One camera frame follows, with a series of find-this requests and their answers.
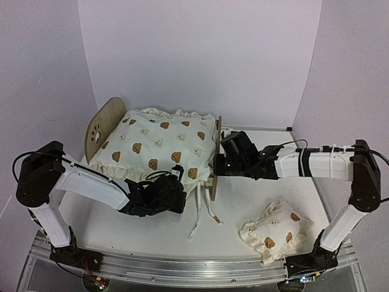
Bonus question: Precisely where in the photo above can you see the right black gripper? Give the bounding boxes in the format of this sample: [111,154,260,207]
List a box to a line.
[214,155,250,178]

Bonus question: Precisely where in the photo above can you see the large bear print cushion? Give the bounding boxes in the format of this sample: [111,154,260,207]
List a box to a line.
[88,106,224,243]

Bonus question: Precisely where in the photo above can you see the wooden pet bed frame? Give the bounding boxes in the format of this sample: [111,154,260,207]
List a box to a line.
[84,97,222,201]

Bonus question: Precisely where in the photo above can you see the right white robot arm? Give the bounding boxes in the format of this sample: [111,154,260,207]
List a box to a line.
[214,131,386,279]

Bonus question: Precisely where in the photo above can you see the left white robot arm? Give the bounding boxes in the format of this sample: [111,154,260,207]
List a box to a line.
[12,141,187,272]

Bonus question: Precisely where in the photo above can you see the small bear print pillow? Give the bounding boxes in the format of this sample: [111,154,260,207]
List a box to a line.
[239,200,314,265]

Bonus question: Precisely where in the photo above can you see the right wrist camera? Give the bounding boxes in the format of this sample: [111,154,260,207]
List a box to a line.
[221,128,236,139]

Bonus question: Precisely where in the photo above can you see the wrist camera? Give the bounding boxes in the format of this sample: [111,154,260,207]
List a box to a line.
[170,164,184,181]
[221,128,236,139]

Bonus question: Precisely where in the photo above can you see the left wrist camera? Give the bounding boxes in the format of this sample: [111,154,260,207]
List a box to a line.
[170,164,184,181]

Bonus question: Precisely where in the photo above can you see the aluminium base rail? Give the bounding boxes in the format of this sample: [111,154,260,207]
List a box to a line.
[18,232,365,291]

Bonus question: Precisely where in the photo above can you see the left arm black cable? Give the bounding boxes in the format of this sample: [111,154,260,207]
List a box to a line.
[12,150,71,183]

